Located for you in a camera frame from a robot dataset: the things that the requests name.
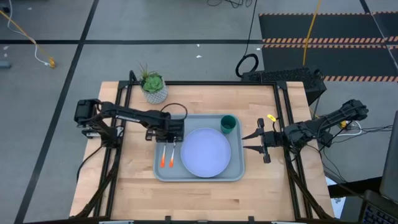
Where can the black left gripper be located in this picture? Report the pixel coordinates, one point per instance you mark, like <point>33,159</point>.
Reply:
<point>174,130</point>

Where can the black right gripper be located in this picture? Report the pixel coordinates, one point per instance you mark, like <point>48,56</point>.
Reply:
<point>272,139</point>

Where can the grey plastic tray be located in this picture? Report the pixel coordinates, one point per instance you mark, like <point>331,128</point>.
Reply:
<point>174,174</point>

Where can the green plastic cup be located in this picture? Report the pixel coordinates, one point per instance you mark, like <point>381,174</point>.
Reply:
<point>228,124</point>

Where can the lavender round plate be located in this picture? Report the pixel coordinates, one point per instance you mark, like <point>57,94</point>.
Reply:
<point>205,152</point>

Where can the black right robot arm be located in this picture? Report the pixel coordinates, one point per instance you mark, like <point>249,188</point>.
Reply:
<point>329,119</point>

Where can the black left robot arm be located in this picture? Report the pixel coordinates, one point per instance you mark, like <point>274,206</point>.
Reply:
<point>133,115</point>

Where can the small yellow tag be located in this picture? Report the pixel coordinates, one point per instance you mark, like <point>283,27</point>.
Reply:
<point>271,117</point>

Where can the succulent in white pot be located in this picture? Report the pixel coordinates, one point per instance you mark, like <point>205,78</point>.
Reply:
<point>154,85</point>

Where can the black perforated computer case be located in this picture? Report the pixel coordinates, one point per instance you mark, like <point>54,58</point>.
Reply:
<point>280,74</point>

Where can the yellow power plug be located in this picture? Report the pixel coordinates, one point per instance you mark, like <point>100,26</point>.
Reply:
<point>343,124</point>

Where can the white paper sheet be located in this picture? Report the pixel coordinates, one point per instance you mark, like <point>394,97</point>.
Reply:
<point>338,203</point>

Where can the black floor beam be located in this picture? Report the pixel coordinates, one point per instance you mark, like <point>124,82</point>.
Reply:
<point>354,187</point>

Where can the dark grey monitor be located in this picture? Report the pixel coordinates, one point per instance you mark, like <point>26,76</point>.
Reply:
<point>390,161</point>

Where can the black keyboard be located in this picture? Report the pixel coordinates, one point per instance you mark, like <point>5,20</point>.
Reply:
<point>379,211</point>

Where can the black hazard-striped floor mat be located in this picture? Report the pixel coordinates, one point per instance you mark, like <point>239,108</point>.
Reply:
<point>342,28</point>

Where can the small grey-blue floor object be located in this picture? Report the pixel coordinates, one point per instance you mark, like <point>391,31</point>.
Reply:
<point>5,64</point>

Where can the black aluminium table frame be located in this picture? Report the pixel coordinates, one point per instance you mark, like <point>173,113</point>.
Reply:
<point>217,83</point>

